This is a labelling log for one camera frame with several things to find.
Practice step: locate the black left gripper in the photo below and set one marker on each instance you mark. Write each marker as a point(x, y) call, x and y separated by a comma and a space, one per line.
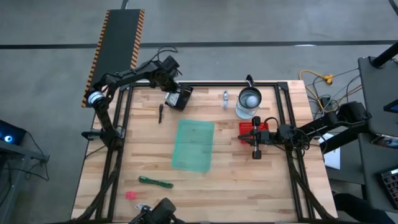
point(168, 81)

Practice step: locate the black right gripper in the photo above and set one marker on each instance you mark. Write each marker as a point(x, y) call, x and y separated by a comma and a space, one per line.
point(257, 137)

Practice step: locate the black pen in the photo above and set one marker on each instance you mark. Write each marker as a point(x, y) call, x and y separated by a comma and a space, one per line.
point(161, 113)

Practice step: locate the translucent teal plastic bin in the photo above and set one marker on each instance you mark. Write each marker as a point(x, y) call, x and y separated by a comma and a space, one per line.
point(192, 146)

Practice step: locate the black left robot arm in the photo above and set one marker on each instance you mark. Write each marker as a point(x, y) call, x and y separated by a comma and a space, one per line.
point(105, 118)

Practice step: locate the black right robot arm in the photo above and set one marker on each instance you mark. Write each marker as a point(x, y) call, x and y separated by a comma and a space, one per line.
point(326, 123)

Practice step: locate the red mesh plastic basket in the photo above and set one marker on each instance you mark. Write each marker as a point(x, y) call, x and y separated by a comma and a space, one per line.
point(245, 127)

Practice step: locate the black mesh plastic basket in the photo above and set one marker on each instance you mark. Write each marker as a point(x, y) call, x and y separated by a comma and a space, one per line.
point(185, 96)

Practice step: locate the black hazard-striped floor mat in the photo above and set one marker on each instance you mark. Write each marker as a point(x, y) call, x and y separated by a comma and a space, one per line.
point(118, 37)

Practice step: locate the white paper sheet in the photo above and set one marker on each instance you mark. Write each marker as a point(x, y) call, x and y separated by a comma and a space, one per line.
point(332, 158)

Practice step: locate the black diagonal beam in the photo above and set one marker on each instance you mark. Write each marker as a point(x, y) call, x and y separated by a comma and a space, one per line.
point(345, 140)

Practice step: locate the black boxy device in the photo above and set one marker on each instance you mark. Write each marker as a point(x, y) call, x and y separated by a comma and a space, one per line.
point(163, 210)

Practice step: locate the pink cube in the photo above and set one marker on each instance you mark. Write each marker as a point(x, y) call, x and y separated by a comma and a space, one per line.
point(130, 195)

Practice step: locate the person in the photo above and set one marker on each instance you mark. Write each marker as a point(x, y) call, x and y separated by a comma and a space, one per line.
point(354, 211)

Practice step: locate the blue screen device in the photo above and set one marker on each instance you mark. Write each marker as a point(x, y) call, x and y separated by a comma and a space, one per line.
point(393, 107)

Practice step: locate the black keypad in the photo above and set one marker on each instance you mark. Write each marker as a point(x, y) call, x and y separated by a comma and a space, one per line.
point(391, 186)

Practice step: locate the black pole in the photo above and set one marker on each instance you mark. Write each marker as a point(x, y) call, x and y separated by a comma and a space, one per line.
point(385, 56)

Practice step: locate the black computer with blue light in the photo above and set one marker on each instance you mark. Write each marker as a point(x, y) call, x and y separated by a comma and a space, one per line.
point(9, 137)

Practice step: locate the gray metal side desk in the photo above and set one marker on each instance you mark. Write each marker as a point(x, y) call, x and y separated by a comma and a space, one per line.
point(15, 155)

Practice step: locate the black metal table frame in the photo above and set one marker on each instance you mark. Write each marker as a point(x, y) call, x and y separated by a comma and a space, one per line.
point(202, 84)

